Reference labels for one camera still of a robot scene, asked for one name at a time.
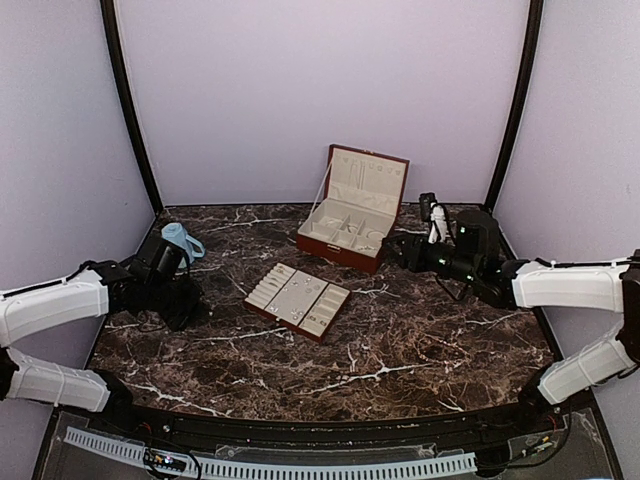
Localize light blue ceramic mug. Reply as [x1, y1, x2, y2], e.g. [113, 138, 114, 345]
[161, 222, 206, 264]

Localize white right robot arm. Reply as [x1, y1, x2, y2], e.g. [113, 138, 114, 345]
[383, 210, 639, 434]

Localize black corner frame post right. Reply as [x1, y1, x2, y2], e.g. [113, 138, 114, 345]
[483, 0, 544, 214]

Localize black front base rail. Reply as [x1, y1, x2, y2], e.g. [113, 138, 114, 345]
[94, 399, 576, 451]

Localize red jewelry tray insert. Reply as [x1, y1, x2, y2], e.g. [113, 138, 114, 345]
[243, 263, 351, 343]

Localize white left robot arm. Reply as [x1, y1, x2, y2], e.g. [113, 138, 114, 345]
[1, 237, 201, 436]

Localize white slotted cable duct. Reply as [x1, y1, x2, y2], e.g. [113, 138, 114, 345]
[63, 427, 477, 479]

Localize red open jewelry box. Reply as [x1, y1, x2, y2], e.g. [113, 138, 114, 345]
[296, 144, 410, 274]

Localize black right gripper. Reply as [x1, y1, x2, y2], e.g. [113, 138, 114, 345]
[383, 232, 481, 285]

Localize black corner frame post left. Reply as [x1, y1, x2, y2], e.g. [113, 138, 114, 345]
[99, 0, 164, 215]

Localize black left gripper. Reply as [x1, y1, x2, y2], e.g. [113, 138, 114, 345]
[144, 273, 208, 332]

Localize black corner frame post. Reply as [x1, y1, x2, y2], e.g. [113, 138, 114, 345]
[99, 0, 164, 215]
[483, 0, 544, 214]

